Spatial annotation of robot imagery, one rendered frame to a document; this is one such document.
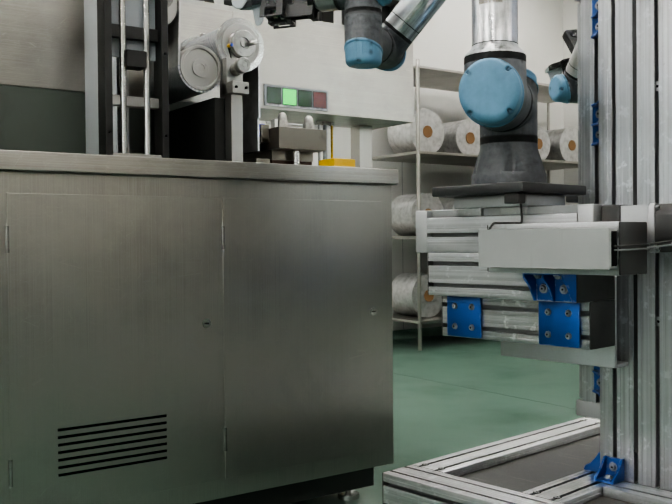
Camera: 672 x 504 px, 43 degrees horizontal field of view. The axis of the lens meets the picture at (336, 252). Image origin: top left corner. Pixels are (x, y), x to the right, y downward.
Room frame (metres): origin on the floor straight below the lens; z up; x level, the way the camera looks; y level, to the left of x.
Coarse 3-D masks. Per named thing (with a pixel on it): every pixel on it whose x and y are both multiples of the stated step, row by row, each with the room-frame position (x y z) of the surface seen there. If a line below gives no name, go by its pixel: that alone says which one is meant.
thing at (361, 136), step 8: (352, 128) 3.23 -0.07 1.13; (360, 128) 3.19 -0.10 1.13; (368, 128) 3.21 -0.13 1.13; (352, 136) 3.23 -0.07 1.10; (360, 136) 3.19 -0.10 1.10; (368, 136) 3.21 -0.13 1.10; (352, 144) 3.23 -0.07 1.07; (360, 144) 3.19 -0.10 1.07; (368, 144) 3.21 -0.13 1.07; (352, 152) 3.23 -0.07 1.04; (360, 152) 3.19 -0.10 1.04; (368, 152) 3.21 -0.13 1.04; (360, 160) 3.19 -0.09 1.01; (368, 160) 3.21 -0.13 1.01
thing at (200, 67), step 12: (192, 48) 2.27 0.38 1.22; (204, 48) 2.29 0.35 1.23; (180, 60) 2.25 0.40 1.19; (192, 60) 2.27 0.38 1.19; (204, 60) 2.29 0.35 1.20; (216, 60) 2.31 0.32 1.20; (192, 72) 2.27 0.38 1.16; (204, 72) 2.29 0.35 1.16; (216, 72) 2.31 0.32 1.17; (192, 84) 2.26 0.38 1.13; (204, 84) 2.29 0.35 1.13
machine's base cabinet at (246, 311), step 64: (0, 192) 1.73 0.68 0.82; (64, 192) 1.81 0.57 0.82; (128, 192) 1.89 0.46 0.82; (192, 192) 1.98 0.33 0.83; (256, 192) 2.08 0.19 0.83; (320, 192) 2.18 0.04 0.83; (384, 192) 2.30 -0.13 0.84; (0, 256) 1.73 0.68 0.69; (64, 256) 1.80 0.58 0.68; (128, 256) 1.89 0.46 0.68; (192, 256) 1.97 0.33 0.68; (256, 256) 2.07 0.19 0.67; (320, 256) 2.18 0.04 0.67; (384, 256) 2.30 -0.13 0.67; (0, 320) 1.73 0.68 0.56; (64, 320) 1.80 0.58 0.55; (128, 320) 1.88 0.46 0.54; (192, 320) 1.97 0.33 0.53; (256, 320) 2.07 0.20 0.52; (320, 320) 2.18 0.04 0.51; (384, 320) 2.30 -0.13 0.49; (0, 384) 1.73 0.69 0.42; (64, 384) 1.80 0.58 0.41; (128, 384) 1.88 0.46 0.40; (192, 384) 1.97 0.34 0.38; (256, 384) 2.07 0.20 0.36; (320, 384) 2.18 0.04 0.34; (384, 384) 2.30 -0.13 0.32; (0, 448) 1.73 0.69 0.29; (64, 448) 1.80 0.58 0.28; (128, 448) 1.88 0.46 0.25; (192, 448) 1.97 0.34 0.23; (256, 448) 2.07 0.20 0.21; (320, 448) 2.18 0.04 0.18; (384, 448) 2.30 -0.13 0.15
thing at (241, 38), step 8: (240, 32) 2.32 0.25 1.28; (248, 32) 2.34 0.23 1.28; (232, 40) 2.31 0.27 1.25; (240, 40) 2.33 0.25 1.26; (248, 40) 2.34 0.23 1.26; (232, 48) 2.31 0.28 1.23; (240, 48) 2.32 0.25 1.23; (248, 48) 2.34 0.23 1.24; (240, 56) 2.33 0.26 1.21; (248, 56) 2.34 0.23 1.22
